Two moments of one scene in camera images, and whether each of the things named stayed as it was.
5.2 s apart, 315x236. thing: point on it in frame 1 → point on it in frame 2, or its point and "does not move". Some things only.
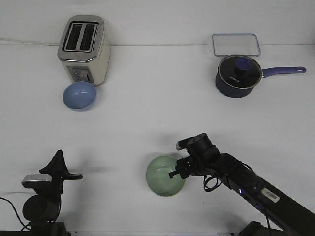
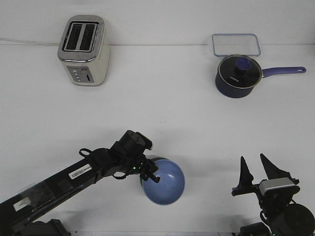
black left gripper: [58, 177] → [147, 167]
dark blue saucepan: [230, 92] does not move
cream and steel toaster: [83, 49] does not move
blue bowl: [79, 96] → [170, 187]
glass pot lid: [240, 72] does not move
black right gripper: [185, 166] → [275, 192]
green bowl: [158, 177] → [153, 160]
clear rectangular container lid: [245, 44] does not move
